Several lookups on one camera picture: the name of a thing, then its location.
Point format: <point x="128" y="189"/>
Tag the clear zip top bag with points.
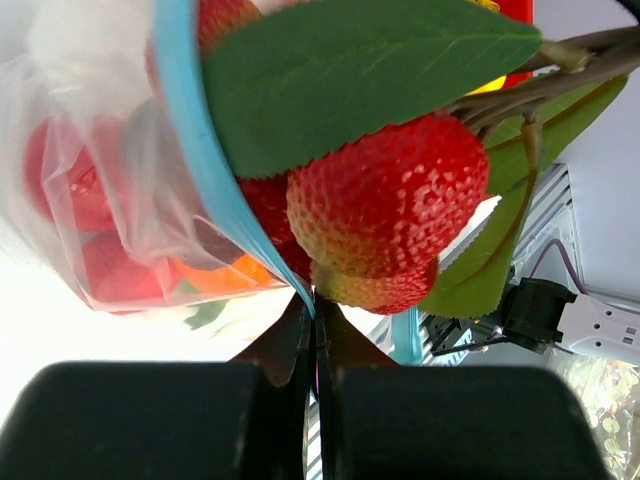
<point x="125" y="147"/>

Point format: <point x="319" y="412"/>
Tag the strawberry pile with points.
<point x="467" y="106"/>

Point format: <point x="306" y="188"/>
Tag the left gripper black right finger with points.
<point x="339" y="344"/>

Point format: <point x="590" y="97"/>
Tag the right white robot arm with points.
<point x="537" y="314"/>

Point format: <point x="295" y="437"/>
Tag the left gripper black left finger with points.
<point x="278" y="349"/>

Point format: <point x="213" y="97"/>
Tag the dark purple plum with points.
<point x="216" y="248"/>

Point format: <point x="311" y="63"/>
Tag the orange fruit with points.
<point x="244" y="274"/>

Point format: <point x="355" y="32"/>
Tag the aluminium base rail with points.
<point x="552" y="193"/>

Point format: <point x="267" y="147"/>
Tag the wrinkled red apple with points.
<point x="114" y="277"/>

